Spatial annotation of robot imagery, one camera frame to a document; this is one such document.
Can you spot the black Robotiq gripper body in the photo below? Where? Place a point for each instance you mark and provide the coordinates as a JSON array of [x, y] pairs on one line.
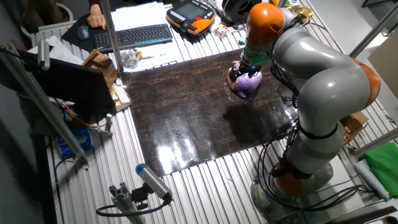
[[247, 66]]

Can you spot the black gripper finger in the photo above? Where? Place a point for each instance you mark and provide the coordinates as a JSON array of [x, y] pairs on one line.
[[234, 74], [254, 73]]

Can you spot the purple plastic bag of things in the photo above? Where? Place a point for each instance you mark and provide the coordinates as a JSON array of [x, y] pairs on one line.
[[245, 84]]

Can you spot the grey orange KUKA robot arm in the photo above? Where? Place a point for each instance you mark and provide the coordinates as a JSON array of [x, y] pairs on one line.
[[326, 81]]

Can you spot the forearm in dark red sleeve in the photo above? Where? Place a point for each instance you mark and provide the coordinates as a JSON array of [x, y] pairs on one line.
[[94, 2]]

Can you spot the crumpled clear plastic bag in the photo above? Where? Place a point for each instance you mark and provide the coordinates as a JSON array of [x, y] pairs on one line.
[[130, 58]]

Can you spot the person's bare hand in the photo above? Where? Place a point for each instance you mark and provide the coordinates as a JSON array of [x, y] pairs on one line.
[[96, 18]]

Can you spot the small green block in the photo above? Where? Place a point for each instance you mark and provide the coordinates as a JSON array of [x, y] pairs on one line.
[[242, 40]]

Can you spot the Rubik's cube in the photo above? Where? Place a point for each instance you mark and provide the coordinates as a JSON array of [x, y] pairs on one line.
[[221, 31]]

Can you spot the black round spool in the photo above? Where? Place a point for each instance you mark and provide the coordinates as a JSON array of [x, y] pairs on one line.
[[237, 9]]

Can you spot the dark brown marble mat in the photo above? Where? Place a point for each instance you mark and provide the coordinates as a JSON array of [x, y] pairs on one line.
[[186, 112]]

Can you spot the orange black teach pendant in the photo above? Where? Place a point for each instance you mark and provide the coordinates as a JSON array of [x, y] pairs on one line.
[[191, 15]]

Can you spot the gold coloured metal object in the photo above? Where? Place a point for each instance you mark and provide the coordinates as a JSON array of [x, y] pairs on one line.
[[304, 12]]

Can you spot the pen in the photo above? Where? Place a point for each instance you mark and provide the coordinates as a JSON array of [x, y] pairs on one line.
[[154, 56]]

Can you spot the black computer keyboard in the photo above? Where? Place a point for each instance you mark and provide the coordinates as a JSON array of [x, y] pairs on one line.
[[133, 36]]

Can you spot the white paper sheet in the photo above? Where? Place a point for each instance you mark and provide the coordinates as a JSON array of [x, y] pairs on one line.
[[140, 14], [59, 51]]

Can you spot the small cardboard box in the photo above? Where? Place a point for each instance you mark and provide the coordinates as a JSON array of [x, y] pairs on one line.
[[354, 124]]

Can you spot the gold foil packet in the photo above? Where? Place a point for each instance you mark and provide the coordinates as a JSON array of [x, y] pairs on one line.
[[119, 98]]

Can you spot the upright aluminium pole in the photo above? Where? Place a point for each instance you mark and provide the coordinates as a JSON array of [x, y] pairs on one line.
[[111, 34]]

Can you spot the brown cardboard panel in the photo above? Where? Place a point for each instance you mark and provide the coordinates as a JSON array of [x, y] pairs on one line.
[[385, 65]]

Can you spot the brown open cardboard box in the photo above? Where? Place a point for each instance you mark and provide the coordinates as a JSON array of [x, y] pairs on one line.
[[101, 63]]

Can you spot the blue grey computer mouse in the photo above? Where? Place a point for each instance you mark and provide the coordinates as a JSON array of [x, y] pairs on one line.
[[83, 32]]

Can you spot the white paper roll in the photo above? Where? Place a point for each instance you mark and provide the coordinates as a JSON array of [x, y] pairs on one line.
[[371, 179]]

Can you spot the green cloth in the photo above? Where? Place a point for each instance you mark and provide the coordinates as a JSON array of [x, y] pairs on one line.
[[384, 168]]

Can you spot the black laptop screen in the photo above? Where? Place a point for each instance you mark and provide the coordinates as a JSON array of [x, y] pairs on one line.
[[71, 84]]

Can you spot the black mouse pad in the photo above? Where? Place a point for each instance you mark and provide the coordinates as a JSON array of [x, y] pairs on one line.
[[73, 39]]

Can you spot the blue tissue pack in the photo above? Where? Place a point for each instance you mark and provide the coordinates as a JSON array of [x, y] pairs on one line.
[[74, 141]]

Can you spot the white round bin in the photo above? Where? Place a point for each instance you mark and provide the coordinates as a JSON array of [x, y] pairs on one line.
[[66, 11]]

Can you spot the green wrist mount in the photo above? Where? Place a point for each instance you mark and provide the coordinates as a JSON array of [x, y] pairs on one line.
[[255, 58]]

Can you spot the slanted aluminium frame bar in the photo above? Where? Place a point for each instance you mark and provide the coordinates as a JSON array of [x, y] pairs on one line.
[[374, 31], [40, 99], [374, 143]]

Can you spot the silver camera with blue cap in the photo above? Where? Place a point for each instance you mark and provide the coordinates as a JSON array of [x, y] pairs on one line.
[[153, 181]]

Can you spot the grey aluminium profile mount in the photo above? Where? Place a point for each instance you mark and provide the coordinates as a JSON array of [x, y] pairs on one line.
[[124, 202]]

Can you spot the silver camera on bar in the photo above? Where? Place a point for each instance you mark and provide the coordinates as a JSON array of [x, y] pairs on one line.
[[43, 54]]

